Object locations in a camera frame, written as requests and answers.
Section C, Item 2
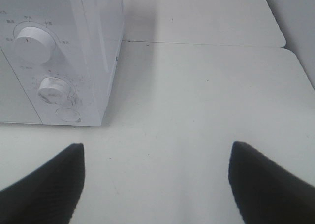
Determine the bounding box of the white timer knob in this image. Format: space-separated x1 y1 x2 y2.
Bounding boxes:
37 77 72 105

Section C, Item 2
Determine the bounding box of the white microwave oven body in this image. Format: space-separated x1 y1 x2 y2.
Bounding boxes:
0 0 124 126

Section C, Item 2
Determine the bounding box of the round white door button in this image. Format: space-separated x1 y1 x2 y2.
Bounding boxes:
56 108 81 122

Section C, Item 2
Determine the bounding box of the white microwave door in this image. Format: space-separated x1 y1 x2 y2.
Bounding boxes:
0 51 42 124

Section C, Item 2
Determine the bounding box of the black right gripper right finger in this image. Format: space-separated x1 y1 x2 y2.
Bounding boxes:
228 141 315 224

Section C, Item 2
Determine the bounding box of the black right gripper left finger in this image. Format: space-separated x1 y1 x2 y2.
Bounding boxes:
0 143 85 224

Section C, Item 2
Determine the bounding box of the upper white power knob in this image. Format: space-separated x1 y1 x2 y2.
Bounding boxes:
13 26 56 64

